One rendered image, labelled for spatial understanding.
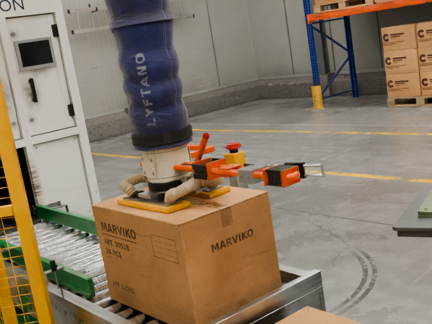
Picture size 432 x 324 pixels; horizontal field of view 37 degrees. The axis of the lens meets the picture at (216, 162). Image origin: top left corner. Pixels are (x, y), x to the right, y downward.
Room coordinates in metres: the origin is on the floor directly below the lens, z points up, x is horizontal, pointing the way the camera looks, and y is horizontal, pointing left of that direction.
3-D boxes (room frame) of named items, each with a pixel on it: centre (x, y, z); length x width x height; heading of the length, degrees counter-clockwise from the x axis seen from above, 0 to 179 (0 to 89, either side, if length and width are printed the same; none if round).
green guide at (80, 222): (3.44, 0.67, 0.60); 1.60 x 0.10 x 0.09; 37
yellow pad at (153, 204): (2.30, 0.26, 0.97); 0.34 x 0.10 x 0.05; 38
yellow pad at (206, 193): (2.42, 0.11, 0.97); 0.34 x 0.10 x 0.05; 38
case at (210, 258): (2.36, 0.17, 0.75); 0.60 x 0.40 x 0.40; 37
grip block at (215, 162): (2.16, 0.03, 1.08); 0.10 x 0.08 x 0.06; 128
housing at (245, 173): (2.00, -0.11, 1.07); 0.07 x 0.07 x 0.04; 38
